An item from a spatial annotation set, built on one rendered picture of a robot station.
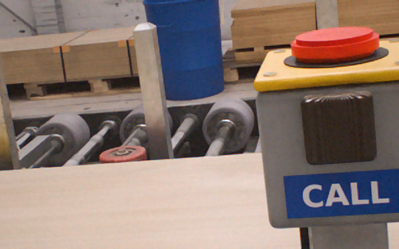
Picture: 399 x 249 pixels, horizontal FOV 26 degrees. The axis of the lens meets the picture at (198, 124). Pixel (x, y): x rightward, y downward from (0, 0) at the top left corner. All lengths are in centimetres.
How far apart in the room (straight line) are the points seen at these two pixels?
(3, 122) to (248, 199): 61
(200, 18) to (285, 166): 558
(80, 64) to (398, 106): 630
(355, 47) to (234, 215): 77
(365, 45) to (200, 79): 564
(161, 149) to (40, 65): 522
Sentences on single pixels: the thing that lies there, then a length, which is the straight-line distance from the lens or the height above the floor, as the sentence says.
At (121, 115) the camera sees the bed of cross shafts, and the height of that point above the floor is 83.
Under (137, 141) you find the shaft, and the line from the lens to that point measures 193.
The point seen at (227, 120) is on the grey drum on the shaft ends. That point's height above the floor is 83.
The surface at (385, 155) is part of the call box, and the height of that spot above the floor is 118.
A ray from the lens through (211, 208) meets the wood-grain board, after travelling 118.
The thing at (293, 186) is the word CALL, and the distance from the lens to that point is 38.
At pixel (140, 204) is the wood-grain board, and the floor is 90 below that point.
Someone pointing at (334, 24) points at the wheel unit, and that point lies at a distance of 149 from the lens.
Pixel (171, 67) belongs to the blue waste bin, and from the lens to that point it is 603.
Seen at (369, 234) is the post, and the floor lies 114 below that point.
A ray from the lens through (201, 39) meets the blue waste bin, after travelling 598.
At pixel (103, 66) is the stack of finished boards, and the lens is 659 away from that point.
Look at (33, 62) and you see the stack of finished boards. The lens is 677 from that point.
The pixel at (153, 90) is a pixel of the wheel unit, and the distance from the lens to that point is 155.
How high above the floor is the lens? 130
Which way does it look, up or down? 14 degrees down
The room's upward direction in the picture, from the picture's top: 7 degrees counter-clockwise
